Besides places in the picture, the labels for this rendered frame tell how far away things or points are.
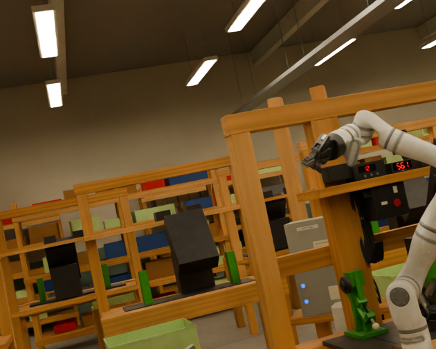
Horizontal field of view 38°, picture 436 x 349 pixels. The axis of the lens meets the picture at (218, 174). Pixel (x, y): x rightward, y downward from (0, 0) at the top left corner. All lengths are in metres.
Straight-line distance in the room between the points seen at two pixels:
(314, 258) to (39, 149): 9.93
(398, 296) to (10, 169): 10.89
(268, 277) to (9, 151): 10.09
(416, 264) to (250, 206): 0.93
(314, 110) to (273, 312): 0.92
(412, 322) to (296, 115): 1.19
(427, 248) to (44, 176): 10.82
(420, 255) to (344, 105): 1.15
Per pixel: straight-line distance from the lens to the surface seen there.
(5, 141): 12.53
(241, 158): 2.73
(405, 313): 2.03
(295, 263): 2.89
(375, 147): 10.43
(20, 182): 12.42
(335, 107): 2.95
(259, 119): 2.79
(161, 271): 9.41
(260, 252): 2.73
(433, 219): 1.95
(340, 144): 1.83
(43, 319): 11.74
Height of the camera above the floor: 1.55
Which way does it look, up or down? 3 degrees up
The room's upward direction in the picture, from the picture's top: 12 degrees counter-clockwise
